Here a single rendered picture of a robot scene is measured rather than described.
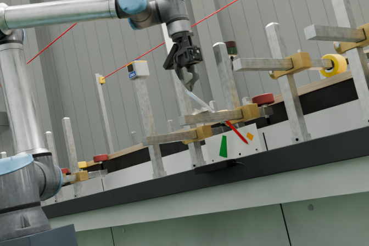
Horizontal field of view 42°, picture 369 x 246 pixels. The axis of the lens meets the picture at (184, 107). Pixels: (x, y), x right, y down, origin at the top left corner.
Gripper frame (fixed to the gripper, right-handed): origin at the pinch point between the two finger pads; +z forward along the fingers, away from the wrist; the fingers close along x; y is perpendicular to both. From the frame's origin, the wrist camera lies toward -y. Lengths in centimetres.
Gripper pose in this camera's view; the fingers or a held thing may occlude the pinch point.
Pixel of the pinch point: (189, 88)
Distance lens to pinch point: 179.1
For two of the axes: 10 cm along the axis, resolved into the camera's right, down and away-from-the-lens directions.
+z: 2.2, 9.6, -1.5
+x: 7.5, -0.6, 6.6
